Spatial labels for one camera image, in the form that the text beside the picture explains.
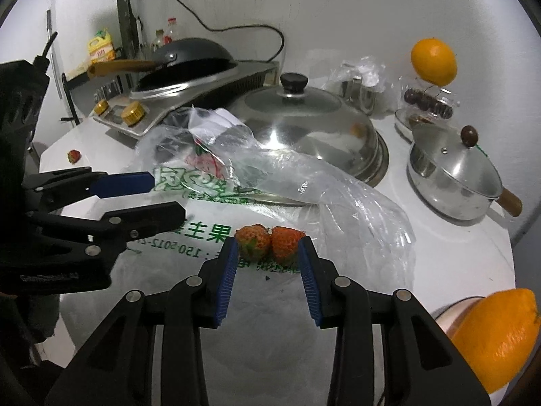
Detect clear plastic bag green print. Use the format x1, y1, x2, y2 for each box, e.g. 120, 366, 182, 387
130, 107, 415, 292

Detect black wire rack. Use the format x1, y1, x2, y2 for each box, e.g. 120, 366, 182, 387
61, 58, 133, 127

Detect steel cups in plastic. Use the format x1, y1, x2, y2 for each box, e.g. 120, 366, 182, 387
323, 56, 399, 116

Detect small strawberry on table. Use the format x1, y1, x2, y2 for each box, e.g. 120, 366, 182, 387
67, 150, 81, 164

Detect silver induction cooker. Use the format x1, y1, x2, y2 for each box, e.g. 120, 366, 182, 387
90, 61, 279, 139

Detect orange on cherry box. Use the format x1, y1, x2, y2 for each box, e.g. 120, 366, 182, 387
411, 38, 457, 86

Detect yellow oil bottle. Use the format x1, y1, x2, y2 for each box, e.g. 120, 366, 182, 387
87, 28, 116, 64

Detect clear box of cherries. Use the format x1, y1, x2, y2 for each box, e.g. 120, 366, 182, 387
395, 76, 460, 127

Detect large orange on plate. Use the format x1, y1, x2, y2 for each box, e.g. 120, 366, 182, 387
451, 288, 540, 394

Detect steel saucepan wooden handle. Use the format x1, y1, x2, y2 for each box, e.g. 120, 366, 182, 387
407, 123, 523, 222

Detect red capped sauce bottle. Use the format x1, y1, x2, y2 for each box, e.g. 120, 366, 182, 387
163, 18, 180, 44

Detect steel dome lid black knob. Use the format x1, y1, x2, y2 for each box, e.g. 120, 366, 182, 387
228, 72, 389, 187

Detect black power cable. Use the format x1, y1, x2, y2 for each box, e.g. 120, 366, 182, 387
151, 0, 287, 64

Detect white plate black rim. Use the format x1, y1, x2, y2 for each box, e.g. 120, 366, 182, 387
434, 296, 484, 338

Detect dark capped bottle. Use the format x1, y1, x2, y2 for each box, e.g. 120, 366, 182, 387
151, 29, 164, 52

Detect black wok wooden handle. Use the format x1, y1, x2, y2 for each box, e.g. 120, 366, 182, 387
87, 38, 237, 92

